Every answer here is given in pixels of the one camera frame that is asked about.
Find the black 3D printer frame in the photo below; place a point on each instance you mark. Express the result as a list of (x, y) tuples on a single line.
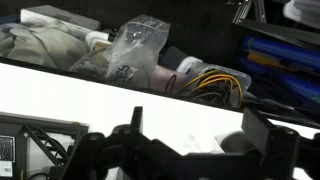
[(20, 133)]

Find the clear plastic bag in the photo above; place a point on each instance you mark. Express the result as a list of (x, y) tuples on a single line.
[(136, 50)]

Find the aluminium extrusion bracket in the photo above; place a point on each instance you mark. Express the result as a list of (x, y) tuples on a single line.
[(248, 10)]

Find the white flat box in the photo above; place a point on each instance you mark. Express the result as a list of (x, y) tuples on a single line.
[(60, 16)]

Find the white lidded container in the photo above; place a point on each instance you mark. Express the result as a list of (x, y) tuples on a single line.
[(188, 63)]

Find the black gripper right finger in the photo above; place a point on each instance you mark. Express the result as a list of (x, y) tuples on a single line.
[(286, 153)]

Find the grey cloth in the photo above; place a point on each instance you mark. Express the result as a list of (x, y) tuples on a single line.
[(40, 43)]

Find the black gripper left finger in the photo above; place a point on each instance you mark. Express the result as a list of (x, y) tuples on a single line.
[(110, 153)]

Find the white bottle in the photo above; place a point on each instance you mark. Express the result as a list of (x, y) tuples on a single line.
[(96, 38)]

